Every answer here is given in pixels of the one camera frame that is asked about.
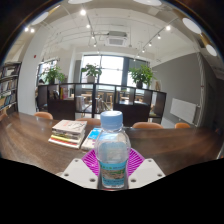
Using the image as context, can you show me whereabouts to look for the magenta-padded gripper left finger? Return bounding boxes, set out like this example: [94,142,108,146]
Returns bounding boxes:
[60,148,102,190]

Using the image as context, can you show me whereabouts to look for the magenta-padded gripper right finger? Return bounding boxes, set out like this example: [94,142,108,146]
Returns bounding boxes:
[127,148,167,190]

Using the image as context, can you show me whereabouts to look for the clear water bottle blue cap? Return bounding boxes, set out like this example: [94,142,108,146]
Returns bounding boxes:
[94,110,132,191]

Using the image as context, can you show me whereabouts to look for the blue and white book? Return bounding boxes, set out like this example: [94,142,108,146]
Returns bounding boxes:
[80,126,103,152]

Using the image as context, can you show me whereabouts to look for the stack of books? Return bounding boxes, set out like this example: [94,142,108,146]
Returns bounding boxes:
[48,119,88,150]

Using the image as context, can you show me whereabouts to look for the low black shelf unit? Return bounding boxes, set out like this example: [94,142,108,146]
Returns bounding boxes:
[36,82,168,128]

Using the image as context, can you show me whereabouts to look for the person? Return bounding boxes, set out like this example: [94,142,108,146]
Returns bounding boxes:
[34,78,46,111]

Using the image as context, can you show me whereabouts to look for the large potted plant dark pot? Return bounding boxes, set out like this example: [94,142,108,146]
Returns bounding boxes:
[128,64,155,89]

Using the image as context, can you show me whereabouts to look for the small bushy potted plant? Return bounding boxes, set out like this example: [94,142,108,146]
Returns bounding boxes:
[44,65,67,85]

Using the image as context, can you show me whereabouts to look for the potted plant in white pot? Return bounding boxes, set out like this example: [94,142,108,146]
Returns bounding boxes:
[80,63,103,84]

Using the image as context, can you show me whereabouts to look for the tall bookshelf with books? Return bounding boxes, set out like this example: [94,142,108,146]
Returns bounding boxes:
[0,61,23,116]

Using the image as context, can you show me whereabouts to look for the ceiling air conditioner unit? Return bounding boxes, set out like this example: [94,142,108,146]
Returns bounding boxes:
[105,31,129,48]

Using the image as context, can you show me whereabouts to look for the ceiling lights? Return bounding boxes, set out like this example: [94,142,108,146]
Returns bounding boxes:
[23,0,218,58]

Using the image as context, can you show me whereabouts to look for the white wall radiator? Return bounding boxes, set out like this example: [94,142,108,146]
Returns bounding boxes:
[169,97,198,125]

